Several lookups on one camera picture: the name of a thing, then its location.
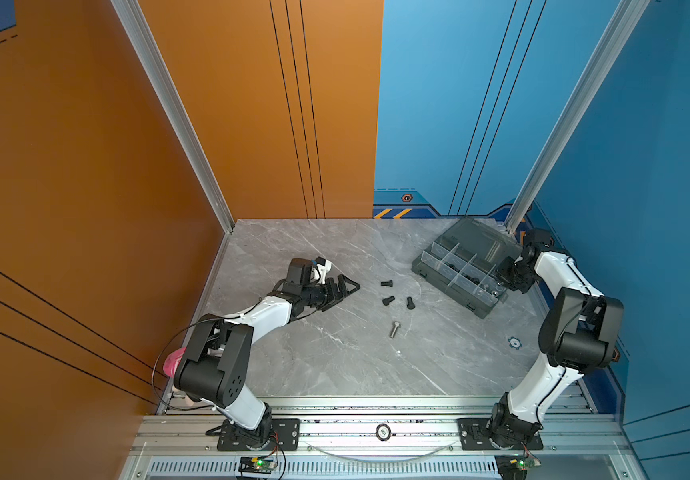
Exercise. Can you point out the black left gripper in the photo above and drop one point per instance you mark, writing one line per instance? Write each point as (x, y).
(342, 291)

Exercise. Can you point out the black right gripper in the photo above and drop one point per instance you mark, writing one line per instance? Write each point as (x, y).
(503, 275)

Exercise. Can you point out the silver hex bolt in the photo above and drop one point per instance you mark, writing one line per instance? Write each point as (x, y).
(394, 329)

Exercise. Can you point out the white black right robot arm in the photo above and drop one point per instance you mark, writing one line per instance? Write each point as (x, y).
(578, 336)

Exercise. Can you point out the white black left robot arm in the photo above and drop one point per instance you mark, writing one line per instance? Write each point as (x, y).
(213, 366)

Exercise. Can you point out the clear grey compartment organizer box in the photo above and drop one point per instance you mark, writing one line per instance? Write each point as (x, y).
(462, 262)

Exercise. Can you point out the green circuit board right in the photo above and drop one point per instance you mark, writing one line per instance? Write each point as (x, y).
(516, 468)

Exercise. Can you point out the green circuit board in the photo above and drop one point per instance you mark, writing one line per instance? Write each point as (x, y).
(256, 466)
(516, 468)

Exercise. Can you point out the pink object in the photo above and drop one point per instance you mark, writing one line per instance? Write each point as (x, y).
(172, 362)

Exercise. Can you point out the green circuit board left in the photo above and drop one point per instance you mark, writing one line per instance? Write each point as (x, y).
(256, 466)

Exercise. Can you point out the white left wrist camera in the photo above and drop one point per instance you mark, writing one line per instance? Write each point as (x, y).
(321, 267)

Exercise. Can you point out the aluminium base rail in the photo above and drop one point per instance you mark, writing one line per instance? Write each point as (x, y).
(383, 437)

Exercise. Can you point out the aluminium frame post right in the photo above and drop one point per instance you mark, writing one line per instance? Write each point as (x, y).
(614, 38)

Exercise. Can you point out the aluminium frame post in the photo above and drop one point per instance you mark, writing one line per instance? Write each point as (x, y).
(614, 38)
(138, 31)

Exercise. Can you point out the aluminium frame post left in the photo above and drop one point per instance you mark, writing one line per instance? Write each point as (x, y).
(138, 31)

